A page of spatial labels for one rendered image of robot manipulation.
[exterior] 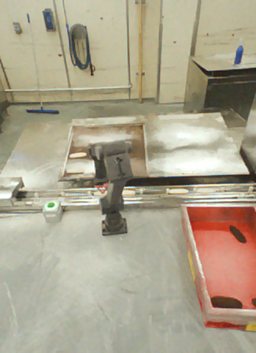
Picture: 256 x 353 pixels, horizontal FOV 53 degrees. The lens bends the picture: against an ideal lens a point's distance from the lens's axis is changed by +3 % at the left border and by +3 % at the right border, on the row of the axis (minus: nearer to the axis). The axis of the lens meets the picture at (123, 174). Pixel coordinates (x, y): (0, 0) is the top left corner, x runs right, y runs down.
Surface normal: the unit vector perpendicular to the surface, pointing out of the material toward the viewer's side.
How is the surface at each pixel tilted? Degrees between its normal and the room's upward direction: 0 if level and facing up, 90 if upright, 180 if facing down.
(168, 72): 90
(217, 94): 90
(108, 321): 0
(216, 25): 90
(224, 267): 0
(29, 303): 0
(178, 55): 90
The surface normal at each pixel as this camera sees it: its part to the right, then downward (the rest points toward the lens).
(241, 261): -0.04, -0.81
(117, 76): -0.01, 0.59
